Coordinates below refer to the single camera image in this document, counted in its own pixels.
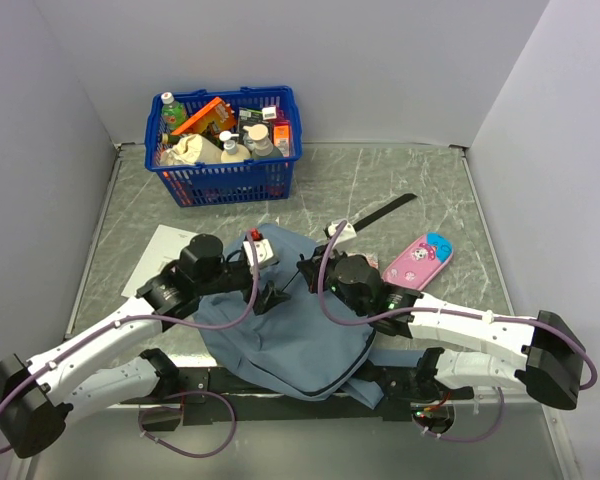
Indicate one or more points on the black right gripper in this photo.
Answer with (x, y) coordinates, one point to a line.
(311, 268)

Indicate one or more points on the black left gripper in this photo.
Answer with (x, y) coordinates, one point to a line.
(268, 297)

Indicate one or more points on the blue student backpack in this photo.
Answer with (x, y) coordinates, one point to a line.
(294, 342)

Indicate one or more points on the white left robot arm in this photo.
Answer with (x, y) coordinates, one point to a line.
(41, 396)

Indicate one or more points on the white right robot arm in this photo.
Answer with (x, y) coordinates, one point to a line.
(540, 355)

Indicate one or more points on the floral Little Women book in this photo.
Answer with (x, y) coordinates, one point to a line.
(372, 260)

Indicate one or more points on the white notebook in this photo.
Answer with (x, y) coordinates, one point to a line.
(164, 246)

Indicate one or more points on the blue plastic shopping basket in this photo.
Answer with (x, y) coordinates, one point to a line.
(252, 180)

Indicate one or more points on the pink cartoon pencil case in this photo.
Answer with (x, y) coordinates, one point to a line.
(420, 262)

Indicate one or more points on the cream pump bottle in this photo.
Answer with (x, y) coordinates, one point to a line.
(233, 151)

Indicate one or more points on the grey pump bottle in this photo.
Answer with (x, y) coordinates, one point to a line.
(263, 147)

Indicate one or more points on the pink orange bottle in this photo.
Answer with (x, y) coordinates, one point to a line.
(282, 134)

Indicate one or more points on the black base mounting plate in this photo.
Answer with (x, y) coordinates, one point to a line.
(300, 400)

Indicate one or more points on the black packaged item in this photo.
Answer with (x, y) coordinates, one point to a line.
(247, 118)

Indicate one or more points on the orange snack box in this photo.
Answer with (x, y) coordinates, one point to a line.
(212, 119)

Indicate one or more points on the green drink bottle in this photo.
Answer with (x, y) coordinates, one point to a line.
(173, 112)

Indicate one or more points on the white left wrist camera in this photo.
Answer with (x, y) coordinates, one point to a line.
(259, 250)

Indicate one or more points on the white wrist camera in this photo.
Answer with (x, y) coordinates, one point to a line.
(347, 236)
(259, 250)

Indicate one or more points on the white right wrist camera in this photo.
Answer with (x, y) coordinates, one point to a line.
(347, 236)

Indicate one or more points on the aluminium front rail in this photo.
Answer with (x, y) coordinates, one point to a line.
(290, 395)

